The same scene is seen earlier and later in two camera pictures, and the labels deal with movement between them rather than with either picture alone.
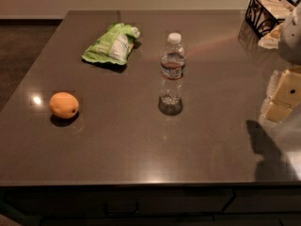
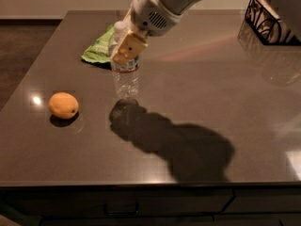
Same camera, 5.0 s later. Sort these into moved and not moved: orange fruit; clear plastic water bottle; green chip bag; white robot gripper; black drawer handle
Moved: white robot gripper; clear plastic water bottle
Not moved: black drawer handle; orange fruit; green chip bag
